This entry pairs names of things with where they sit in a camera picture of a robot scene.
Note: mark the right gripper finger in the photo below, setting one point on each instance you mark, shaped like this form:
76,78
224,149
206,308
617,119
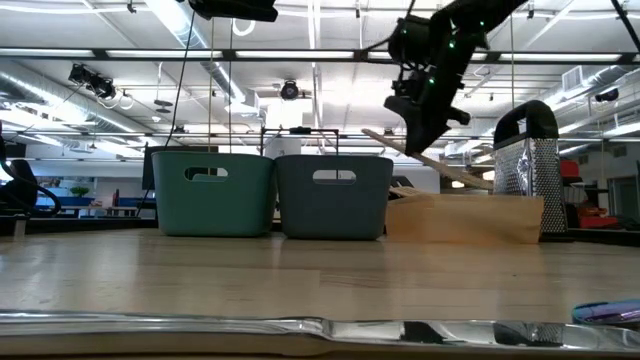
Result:
424,136

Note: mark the slim wooden slotted spatula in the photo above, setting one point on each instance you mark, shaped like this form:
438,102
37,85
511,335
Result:
460,175

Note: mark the iridescent blue spoon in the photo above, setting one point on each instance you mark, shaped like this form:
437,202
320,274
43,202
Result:
607,312

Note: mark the white plastic knife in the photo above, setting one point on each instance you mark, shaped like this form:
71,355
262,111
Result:
200,332

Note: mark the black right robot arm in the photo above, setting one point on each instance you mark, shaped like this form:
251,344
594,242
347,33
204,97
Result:
475,20

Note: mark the overhead bar with light strips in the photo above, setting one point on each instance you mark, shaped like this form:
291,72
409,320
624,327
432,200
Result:
295,54

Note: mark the orange wooden board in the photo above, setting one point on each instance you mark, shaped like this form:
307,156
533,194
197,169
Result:
465,220

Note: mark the blue-grey plastic bin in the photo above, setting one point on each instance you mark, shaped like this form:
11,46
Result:
335,210

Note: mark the wooden black box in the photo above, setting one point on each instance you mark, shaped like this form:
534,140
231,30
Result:
530,190

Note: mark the black ceiling spotlight cluster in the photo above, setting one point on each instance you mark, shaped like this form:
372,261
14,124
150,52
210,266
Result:
92,80

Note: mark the red storage bins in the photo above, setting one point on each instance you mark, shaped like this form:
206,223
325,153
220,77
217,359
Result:
595,217

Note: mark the green plastic bin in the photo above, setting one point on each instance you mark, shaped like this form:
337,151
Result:
215,210

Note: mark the small green plant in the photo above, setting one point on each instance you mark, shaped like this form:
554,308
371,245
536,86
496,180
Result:
80,191

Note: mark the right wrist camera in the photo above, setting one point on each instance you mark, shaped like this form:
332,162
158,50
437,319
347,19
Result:
409,85

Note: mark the black round ceiling camera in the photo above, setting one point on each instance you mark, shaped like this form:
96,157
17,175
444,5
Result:
289,90

